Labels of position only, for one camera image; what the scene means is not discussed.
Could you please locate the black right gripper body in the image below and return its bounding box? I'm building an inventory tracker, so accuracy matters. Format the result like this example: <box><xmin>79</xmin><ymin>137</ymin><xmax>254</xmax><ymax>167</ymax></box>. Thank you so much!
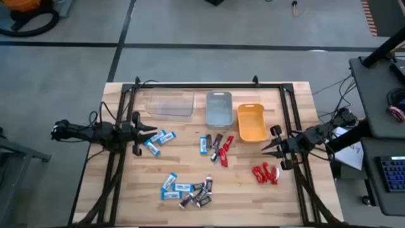
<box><xmin>270</xmin><ymin>124</ymin><xmax>298</xmax><ymax>171</ymax></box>

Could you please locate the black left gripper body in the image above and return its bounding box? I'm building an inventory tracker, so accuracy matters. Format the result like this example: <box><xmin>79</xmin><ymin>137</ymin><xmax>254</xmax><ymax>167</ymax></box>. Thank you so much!
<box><xmin>121</xmin><ymin>110</ymin><xmax>143</xmax><ymax>157</ymax></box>

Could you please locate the yellow plastic basket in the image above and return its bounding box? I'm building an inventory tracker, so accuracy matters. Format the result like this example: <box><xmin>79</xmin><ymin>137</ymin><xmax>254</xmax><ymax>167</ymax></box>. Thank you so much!
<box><xmin>237</xmin><ymin>103</ymin><xmax>270</xmax><ymax>143</ymax></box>

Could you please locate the clear plastic bin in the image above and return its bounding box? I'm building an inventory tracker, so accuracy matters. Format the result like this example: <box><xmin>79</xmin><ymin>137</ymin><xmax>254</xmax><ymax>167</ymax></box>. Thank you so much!
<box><xmin>146</xmin><ymin>87</ymin><xmax>197</xmax><ymax>123</ymax></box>

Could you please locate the grey plastic basket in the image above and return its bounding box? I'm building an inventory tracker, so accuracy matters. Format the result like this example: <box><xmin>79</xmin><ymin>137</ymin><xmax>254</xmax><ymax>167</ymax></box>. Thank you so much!
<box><xmin>205</xmin><ymin>91</ymin><xmax>235</xmax><ymax>130</ymax></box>

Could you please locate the white paper sheet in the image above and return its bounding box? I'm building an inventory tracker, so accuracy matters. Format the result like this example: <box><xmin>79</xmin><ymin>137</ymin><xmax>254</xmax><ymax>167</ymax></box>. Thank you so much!
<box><xmin>332</xmin><ymin>126</ymin><xmax>365</xmax><ymax>171</ymax></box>

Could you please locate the black metal bar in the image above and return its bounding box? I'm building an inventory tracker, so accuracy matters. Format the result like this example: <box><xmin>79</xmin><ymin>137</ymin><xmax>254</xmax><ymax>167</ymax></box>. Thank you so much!
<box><xmin>327</xmin><ymin>122</ymin><xmax>373</xmax><ymax>155</ymax></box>

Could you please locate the dark grey desk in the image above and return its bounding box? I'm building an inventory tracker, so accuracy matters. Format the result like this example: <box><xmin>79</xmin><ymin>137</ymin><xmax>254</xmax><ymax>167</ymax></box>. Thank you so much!
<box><xmin>349</xmin><ymin>56</ymin><xmax>405</xmax><ymax>217</ymax></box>

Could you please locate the blue backlit keyboard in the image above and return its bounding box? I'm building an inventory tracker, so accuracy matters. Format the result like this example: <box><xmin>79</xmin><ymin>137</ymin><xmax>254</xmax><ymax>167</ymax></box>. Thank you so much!
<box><xmin>378</xmin><ymin>155</ymin><xmax>405</xmax><ymax>193</ymax></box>

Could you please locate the pink striped object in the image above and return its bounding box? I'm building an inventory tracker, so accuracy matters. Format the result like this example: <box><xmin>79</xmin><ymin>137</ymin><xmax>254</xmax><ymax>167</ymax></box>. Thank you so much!
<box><xmin>387</xmin><ymin>105</ymin><xmax>405</xmax><ymax>123</ymax></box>

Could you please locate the grey metal bench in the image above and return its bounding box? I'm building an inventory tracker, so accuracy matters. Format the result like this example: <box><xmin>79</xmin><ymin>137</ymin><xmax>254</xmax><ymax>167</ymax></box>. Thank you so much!
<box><xmin>0</xmin><ymin>126</ymin><xmax>53</xmax><ymax>228</ymax></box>

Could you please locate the black monitor pole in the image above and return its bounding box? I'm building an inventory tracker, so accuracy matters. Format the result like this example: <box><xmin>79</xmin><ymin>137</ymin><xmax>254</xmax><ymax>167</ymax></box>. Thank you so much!
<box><xmin>362</xmin><ymin>27</ymin><xmax>405</xmax><ymax>68</ymax></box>

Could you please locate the orange vacuum cleaner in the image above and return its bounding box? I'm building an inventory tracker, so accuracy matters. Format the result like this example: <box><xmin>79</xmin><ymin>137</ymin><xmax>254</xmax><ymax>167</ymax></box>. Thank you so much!
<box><xmin>0</xmin><ymin>0</ymin><xmax>44</xmax><ymax>20</ymax></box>

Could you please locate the dark mat orange striped edge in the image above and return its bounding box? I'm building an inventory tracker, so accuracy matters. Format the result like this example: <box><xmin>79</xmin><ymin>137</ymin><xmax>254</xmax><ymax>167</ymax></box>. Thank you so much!
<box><xmin>360</xmin><ymin>0</ymin><xmax>405</xmax><ymax>37</ymax></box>

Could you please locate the black aluminium rig frame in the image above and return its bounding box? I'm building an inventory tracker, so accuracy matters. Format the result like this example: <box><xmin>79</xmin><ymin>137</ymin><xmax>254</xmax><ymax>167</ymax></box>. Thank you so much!
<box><xmin>68</xmin><ymin>75</ymin><xmax>346</xmax><ymax>228</ymax></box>

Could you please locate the black coiled cable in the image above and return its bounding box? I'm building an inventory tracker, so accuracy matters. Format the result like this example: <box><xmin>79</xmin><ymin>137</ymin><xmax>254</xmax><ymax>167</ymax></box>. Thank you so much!
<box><xmin>386</xmin><ymin>87</ymin><xmax>405</xmax><ymax>108</ymax></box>

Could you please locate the black vacuum hose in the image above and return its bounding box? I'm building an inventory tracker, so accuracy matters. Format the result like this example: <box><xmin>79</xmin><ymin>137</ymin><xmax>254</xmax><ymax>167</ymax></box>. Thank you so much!
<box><xmin>0</xmin><ymin>8</ymin><xmax>61</xmax><ymax>38</ymax></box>

